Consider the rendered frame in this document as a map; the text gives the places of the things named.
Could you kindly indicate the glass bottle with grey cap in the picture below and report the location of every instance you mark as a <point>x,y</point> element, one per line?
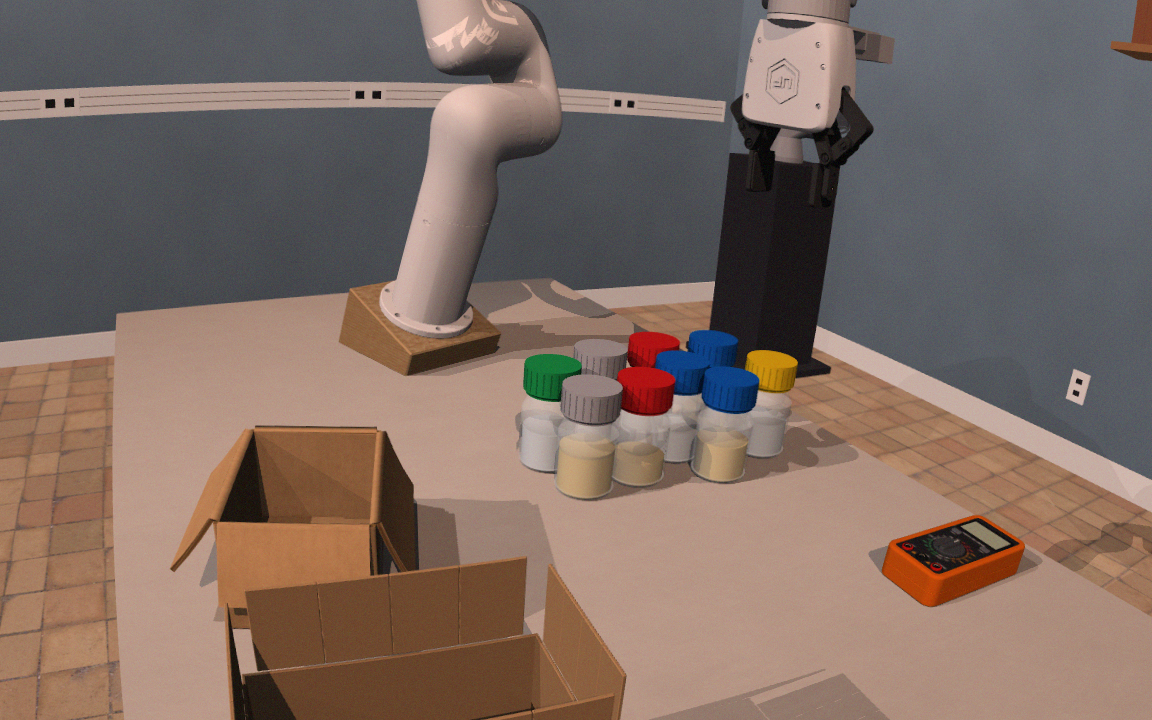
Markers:
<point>587,439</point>

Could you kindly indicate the bottle with yellow cap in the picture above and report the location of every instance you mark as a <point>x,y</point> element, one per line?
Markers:
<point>777,373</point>

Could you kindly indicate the green-capped bottle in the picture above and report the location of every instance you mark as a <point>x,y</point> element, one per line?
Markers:
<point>540,410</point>

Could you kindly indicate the orange digital multimeter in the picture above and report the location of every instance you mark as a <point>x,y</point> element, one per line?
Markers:
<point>945,562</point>

